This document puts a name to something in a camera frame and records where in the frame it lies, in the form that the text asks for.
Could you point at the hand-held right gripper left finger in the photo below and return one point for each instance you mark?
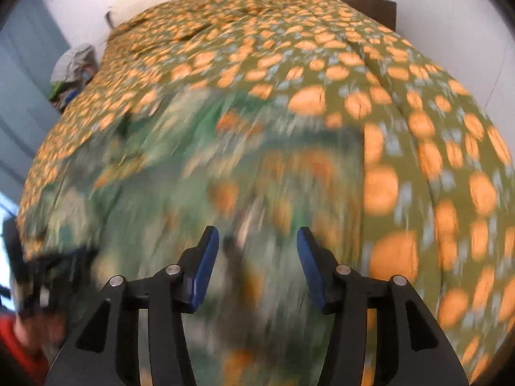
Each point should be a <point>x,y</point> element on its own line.
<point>204,267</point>

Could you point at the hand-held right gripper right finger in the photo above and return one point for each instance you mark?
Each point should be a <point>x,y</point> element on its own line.
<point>312,267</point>

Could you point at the green printed garment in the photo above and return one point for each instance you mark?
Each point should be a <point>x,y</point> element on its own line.
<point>169,193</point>

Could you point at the person's left forearm red sleeve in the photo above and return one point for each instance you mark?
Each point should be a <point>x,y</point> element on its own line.
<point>16,345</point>

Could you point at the pile of clothes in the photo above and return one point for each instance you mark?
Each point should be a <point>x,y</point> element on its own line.
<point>70,74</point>

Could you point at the blue-grey door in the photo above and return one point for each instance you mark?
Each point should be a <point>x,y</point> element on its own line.
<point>24,88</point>

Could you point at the olive bedspread with orange print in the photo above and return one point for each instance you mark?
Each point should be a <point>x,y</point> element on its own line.
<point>322,72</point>

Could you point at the dark wooden nightstand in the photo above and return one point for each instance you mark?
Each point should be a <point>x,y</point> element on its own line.
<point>372,8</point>

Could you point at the white pillow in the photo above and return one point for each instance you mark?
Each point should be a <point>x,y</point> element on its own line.
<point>124,8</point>

